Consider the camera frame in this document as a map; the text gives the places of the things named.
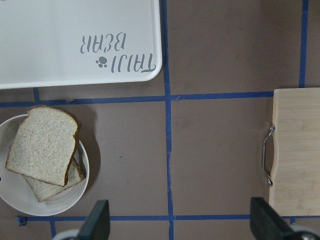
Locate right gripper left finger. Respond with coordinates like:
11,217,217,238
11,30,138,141
76,200,111,240

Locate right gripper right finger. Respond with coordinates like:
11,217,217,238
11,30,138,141
249,197,320,240

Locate round cream plate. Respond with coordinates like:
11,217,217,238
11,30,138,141
0,114,90,217

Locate bread slice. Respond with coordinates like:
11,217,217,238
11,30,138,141
24,158,85,203
5,105,81,187

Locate wooden cutting board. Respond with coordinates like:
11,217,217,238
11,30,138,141
268,87,320,216

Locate cream bear tray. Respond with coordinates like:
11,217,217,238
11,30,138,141
0,0,162,89

